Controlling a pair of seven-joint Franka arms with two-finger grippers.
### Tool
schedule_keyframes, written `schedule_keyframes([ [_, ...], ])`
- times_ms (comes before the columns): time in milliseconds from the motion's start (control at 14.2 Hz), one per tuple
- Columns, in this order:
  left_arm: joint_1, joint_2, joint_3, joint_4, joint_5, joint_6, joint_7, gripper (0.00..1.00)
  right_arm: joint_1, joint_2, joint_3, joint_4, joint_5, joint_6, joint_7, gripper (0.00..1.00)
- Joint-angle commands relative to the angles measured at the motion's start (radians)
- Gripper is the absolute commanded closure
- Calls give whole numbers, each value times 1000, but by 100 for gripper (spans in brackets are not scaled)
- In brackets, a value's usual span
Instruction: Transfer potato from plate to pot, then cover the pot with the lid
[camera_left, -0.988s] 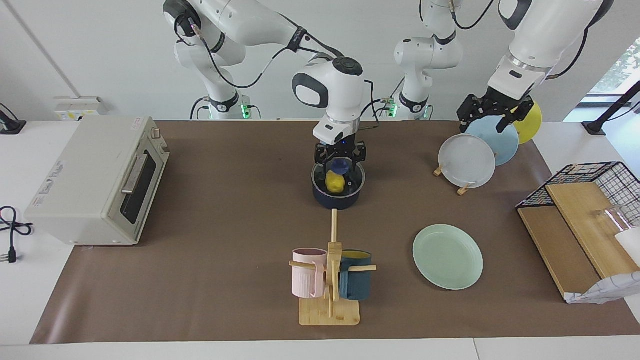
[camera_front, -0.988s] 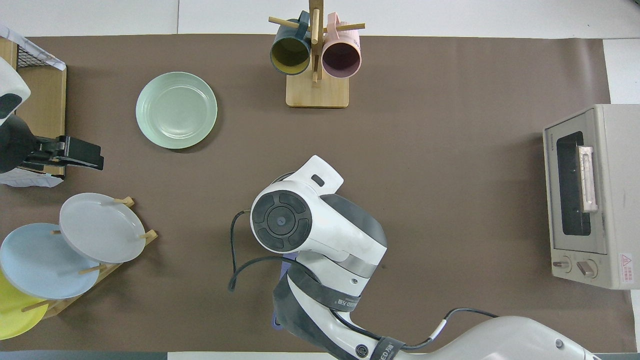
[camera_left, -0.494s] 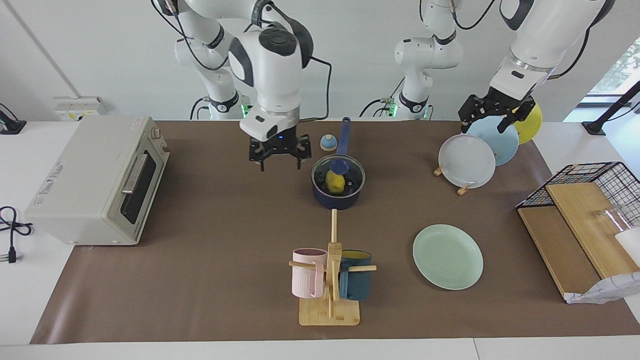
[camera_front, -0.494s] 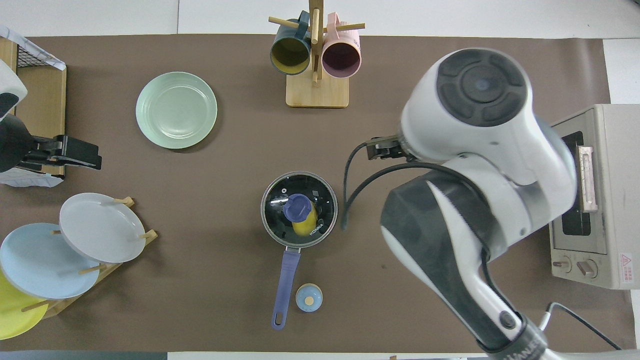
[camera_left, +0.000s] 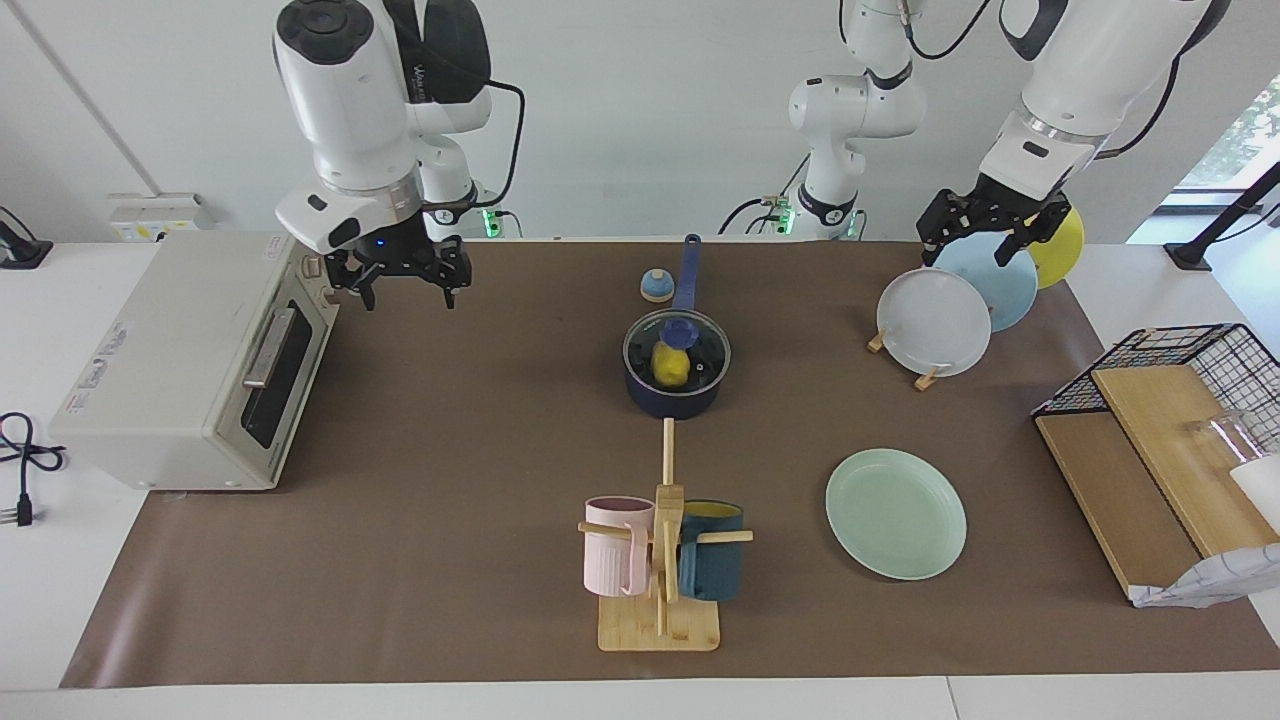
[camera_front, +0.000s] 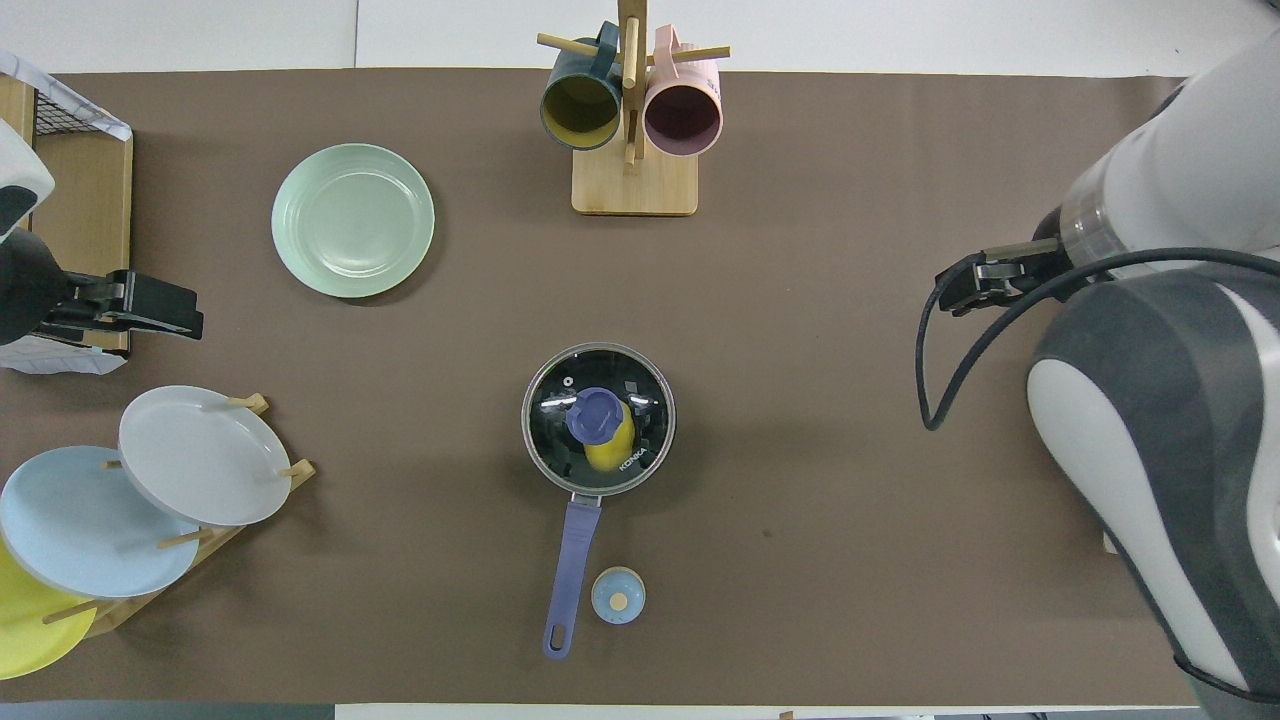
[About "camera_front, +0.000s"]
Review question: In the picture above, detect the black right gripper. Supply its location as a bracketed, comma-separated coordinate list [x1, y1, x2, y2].
[937, 205, 1069, 317]

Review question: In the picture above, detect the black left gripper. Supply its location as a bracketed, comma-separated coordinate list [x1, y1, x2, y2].
[0, 228, 204, 346]

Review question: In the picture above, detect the yellow lemon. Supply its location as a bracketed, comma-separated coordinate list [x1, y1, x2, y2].
[583, 400, 639, 474]

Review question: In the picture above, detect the glass lid blue knob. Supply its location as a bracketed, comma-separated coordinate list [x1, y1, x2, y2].
[524, 345, 674, 494]

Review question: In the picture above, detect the grey plate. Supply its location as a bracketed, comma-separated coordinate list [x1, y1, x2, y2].
[118, 386, 293, 527]

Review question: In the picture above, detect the mint green plate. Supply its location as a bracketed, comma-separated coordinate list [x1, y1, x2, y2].
[271, 143, 436, 299]

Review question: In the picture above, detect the light blue plate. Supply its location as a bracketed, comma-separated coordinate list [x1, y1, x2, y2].
[0, 446, 201, 599]

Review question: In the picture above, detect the wooden plate rack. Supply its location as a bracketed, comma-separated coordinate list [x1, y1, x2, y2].
[40, 393, 317, 639]

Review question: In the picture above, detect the yellow plate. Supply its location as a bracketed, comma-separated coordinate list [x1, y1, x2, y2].
[0, 540, 99, 681]

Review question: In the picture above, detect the light wooden board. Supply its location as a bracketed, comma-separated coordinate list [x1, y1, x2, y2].
[0, 75, 134, 353]

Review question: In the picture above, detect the white checked paper sheet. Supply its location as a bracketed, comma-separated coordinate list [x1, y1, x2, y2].
[0, 335, 129, 377]

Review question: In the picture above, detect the brown table mat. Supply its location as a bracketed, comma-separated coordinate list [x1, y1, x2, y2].
[0, 68, 1201, 706]

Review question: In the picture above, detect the white checked cloth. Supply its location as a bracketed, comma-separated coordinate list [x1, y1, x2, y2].
[0, 50, 133, 141]

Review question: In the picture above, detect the pink ribbed mug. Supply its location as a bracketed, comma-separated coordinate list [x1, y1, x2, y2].
[643, 25, 724, 158]

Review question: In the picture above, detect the wooden mug rack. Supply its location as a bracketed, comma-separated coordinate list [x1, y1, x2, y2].
[537, 0, 731, 217]

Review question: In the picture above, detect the dark teal mug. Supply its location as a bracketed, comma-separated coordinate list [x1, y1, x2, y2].
[540, 22, 624, 152]

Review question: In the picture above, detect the dark blue saucepan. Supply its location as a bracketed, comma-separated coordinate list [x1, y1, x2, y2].
[521, 342, 677, 661]

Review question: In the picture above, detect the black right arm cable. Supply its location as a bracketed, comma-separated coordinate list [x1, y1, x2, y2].
[915, 247, 1280, 432]

